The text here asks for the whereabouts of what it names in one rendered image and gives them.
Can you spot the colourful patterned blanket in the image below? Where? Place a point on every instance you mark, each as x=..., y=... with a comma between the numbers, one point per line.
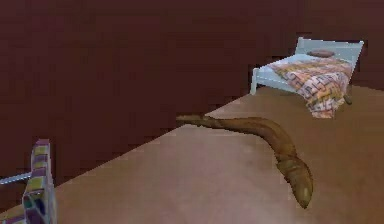
x=318, y=83

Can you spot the pale blue bed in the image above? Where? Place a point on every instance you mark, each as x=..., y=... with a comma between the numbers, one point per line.
x=271, y=76

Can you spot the brown round pillow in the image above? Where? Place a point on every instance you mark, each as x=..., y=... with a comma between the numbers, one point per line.
x=320, y=53

